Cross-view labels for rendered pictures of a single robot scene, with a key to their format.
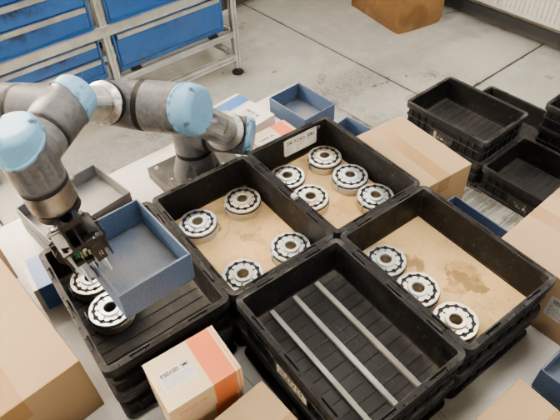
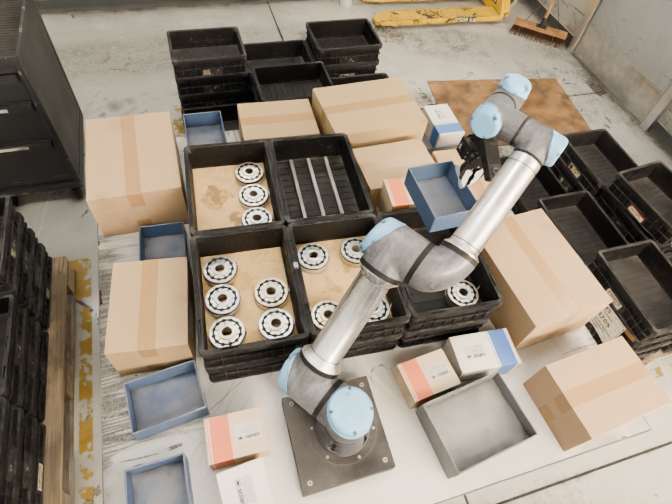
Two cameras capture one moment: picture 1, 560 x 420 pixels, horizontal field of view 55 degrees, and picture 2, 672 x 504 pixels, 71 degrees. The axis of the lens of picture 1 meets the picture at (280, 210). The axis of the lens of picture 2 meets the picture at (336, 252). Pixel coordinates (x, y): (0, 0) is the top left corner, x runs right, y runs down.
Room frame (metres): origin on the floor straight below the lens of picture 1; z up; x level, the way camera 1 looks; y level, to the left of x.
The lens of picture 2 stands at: (1.71, 0.25, 2.12)
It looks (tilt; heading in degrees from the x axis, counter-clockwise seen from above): 55 degrees down; 194
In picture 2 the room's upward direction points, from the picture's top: 10 degrees clockwise
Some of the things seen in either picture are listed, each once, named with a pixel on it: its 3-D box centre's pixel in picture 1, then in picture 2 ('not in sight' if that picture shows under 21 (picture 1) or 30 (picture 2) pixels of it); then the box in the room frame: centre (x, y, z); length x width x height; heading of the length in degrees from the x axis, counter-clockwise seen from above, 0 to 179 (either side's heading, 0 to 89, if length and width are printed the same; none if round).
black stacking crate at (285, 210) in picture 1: (241, 233); (344, 279); (0.94, 0.10, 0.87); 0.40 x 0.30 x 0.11; 35
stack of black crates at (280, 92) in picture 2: not in sight; (292, 114); (-0.27, -0.61, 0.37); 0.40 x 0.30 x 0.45; 128
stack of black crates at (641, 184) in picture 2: not in sight; (638, 224); (-0.33, 1.32, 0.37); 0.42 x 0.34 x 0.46; 38
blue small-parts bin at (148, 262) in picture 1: (132, 255); (441, 195); (0.68, 0.29, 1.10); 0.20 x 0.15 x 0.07; 39
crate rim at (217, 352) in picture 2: (330, 171); (247, 285); (1.11, -0.14, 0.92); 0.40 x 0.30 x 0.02; 35
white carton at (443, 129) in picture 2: not in sight; (440, 127); (-0.08, 0.20, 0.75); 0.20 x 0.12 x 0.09; 37
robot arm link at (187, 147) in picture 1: (192, 128); (346, 413); (1.34, 0.26, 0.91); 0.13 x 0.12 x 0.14; 74
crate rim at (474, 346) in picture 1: (442, 259); (232, 185); (0.78, -0.37, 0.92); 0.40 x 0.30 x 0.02; 35
